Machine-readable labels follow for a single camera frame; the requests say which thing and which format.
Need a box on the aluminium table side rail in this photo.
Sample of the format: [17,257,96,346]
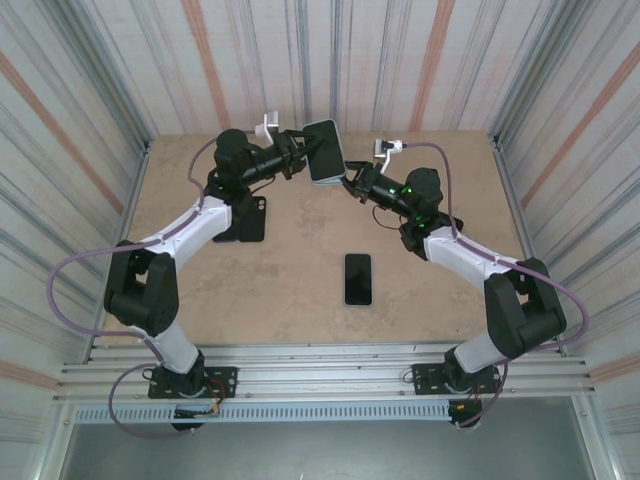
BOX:
[88,141,154,359]
[489,133,569,359]

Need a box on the aluminium frame post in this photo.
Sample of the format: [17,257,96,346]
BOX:
[62,0,154,151]
[492,0,579,146]

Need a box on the black base connector module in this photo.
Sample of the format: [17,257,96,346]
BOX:
[171,404,222,434]
[446,398,485,431]

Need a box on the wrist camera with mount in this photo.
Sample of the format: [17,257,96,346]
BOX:
[253,110,282,146]
[373,138,405,174]

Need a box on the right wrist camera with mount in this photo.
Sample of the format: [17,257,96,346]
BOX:
[373,138,405,174]

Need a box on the black phone case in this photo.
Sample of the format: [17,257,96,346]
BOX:
[238,194,268,244]

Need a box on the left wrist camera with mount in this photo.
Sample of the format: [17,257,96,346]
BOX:
[253,110,282,146]

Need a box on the slotted grey cable tray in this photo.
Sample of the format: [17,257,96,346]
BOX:
[73,402,452,425]

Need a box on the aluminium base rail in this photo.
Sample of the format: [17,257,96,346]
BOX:
[52,341,599,404]

